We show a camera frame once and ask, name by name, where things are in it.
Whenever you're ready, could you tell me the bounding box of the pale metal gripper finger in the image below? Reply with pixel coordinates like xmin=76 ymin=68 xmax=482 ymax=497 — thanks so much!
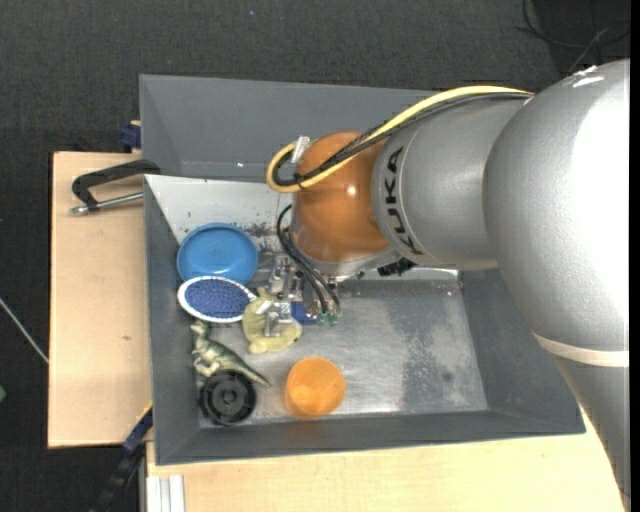
xmin=263 ymin=301 xmax=293 ymax=338

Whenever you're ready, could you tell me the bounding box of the pale yellow toy animal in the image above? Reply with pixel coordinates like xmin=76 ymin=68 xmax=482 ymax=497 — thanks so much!
xmin=241 ymin=286 xmax=304 ymax=355

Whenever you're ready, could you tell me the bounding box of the small blue block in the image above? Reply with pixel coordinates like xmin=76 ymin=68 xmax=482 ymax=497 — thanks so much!
xmin=289 ymin=301 xmax=317 ymax=325

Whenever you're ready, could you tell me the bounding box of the blue and white oval brush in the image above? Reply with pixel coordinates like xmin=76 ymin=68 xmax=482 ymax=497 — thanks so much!
xmin=176 ymin=275 xmax=258 ymax=324

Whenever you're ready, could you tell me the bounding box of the green toy dinosaur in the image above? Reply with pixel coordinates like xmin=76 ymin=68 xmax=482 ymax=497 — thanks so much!
xmin=189 ymin=319 xmax=273 ymax=389

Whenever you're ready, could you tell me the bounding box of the blue plastic plate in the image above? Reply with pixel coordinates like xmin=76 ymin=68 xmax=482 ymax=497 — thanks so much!
xmin=176 ymin=222 xmax=260 ymax=285

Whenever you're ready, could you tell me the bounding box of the orange plastic cup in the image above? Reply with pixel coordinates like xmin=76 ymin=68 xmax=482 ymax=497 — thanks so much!
xmin=284 ymin=356 xmax=347 ymax=420

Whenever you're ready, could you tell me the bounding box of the black round disc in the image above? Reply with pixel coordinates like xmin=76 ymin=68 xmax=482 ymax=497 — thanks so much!
xmin=198 ymin=370 xmax=259 ymax=427

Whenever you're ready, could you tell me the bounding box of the grey metal bin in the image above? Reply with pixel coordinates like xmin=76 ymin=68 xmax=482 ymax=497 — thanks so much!
xmin=138 ymin=73 xmax=587 ymax=466

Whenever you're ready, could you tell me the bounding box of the pale wood flat board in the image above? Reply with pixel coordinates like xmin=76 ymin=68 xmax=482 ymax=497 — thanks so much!
xmin=47 ymin=151 xmax=154 ymax=449

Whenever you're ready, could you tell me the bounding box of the black cylinder on white bracket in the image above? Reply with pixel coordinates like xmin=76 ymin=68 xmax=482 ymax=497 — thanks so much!
xmin=357 ymin=257 xmax=418 ymax=279

